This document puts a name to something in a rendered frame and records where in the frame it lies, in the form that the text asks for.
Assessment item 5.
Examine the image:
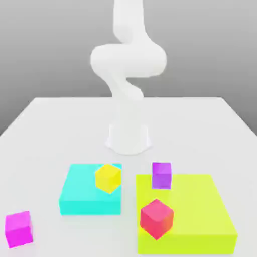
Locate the small yellow cube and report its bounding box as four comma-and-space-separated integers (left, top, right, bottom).
95, 163, 122, 194

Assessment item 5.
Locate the small purple cube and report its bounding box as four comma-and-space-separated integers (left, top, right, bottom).
152, 162, 172, 190

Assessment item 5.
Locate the small red cube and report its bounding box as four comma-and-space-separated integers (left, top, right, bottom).
140, 198, 174, 241

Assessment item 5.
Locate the small magenta cube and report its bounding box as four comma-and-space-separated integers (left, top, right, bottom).
5, 210, 34, 249

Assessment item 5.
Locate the large cyan box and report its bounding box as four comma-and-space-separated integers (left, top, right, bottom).
58, 163, 122, 216

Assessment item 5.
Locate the large lime yellow box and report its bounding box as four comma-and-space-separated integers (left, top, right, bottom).
135, 174, 238, 255

